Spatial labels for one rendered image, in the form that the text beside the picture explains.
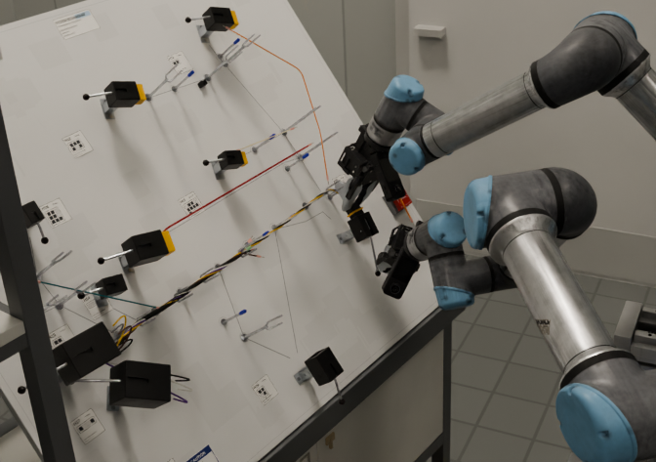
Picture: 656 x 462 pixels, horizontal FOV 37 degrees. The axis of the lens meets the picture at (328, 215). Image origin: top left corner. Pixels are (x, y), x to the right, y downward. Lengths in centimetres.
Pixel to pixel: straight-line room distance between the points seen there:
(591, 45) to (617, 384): 69
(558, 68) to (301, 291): 78
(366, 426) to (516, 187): 98
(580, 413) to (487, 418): 215
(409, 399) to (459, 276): 66
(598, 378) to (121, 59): 127
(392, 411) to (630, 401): 122
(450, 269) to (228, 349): 49
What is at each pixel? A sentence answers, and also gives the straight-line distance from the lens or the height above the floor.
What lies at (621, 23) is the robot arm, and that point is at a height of 166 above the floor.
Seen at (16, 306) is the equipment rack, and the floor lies 148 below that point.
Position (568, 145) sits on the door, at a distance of 411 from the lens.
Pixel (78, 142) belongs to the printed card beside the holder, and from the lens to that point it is 204.
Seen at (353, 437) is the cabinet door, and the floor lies 67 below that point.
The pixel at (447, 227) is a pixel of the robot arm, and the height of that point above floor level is 128.
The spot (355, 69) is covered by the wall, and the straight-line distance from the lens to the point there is 437.
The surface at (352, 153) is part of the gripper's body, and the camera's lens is 219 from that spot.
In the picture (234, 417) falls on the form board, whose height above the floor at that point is 95.
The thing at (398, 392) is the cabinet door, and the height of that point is 68.
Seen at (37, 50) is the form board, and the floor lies 162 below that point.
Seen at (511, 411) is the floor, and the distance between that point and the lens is 354.
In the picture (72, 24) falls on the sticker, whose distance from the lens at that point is 217.
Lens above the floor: 219
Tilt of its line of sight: 27 degrees down
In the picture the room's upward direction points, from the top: 3 degrees counter-clockwise
